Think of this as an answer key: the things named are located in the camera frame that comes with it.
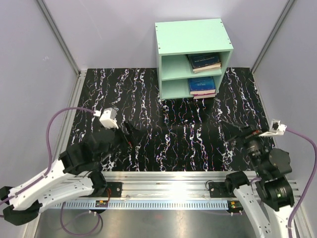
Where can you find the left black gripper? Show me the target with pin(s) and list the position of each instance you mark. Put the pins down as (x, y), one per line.
(135, 136)

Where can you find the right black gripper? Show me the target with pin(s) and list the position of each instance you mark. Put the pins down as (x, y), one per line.
(237, 129)

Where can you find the purple 117-Storey Treehouse book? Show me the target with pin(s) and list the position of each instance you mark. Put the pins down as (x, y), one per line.
(203, 96)

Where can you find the blue orange Jane Eyre book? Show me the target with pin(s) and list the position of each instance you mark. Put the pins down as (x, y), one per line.
(201, 85)

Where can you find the dark blue hardcover book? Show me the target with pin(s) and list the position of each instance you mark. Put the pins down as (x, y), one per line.
(202, 60)

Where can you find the black paperback book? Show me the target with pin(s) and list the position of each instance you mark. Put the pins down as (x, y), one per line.
(207, 68)

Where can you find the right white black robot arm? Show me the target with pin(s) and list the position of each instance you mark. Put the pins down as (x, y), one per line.
(269, 208)

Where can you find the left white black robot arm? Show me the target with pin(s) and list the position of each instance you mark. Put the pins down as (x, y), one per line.
(77, 172)

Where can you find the mint green shelf cabinet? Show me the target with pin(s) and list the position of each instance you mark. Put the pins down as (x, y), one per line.
(177, 39)

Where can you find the aluminium rail frame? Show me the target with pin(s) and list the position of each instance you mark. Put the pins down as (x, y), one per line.
(178, 186)

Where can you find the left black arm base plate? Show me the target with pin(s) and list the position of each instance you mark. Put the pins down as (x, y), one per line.
(114, 188)

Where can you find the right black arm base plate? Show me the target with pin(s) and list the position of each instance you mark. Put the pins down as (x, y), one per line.
(218, 190)

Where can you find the white slotted cable duct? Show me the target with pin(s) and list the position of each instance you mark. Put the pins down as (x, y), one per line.
(145, 205)

